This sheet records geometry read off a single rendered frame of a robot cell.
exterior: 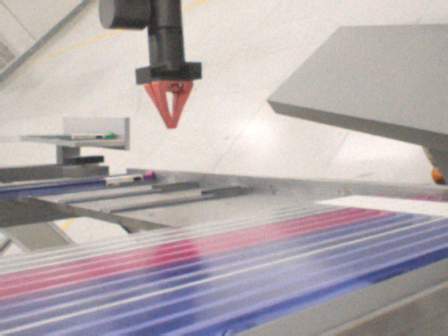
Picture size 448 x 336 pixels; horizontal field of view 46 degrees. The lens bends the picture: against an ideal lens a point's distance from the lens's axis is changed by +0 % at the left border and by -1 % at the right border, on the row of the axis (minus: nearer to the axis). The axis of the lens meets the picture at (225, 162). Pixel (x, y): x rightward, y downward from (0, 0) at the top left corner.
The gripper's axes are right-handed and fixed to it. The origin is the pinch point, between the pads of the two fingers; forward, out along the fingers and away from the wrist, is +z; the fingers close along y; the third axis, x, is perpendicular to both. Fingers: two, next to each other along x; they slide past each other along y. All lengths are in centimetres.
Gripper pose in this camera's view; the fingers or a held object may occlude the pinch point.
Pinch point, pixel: (171, 123)
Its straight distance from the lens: 85.2
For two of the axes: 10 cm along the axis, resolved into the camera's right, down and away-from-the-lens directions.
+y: 6.3, 0.1, -7.8
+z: 0.6, 10.0, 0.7
